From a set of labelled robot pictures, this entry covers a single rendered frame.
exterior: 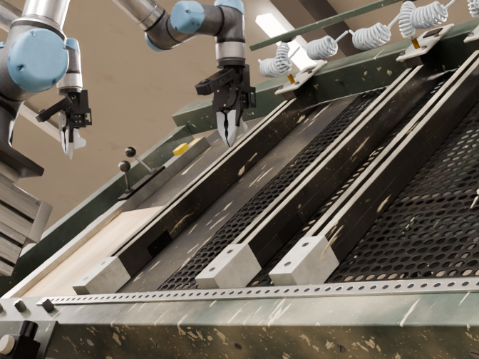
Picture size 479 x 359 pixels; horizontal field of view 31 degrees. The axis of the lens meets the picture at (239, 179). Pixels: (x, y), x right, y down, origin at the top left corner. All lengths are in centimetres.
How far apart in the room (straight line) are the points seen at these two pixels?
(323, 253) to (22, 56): 70
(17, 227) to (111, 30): 542
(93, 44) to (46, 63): 574
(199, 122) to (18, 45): 160
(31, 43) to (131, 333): 65
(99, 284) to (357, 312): 93
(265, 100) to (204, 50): 402
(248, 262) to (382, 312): 52
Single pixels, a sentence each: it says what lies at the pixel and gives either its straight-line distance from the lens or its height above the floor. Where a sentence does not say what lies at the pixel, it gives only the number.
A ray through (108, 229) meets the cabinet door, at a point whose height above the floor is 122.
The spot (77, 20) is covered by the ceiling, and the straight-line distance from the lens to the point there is 726.
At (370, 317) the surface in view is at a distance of 140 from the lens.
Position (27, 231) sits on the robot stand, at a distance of 186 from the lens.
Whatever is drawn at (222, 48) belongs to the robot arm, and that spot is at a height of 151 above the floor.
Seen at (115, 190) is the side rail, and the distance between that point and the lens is 307.
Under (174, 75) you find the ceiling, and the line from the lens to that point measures 747.
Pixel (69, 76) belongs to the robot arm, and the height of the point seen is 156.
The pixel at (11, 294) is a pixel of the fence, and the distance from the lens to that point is 257.
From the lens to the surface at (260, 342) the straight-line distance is 159.
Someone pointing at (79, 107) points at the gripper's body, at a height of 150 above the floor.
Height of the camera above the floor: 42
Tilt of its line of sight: 23 degrees up
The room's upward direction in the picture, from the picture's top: 17 degrees clockwise
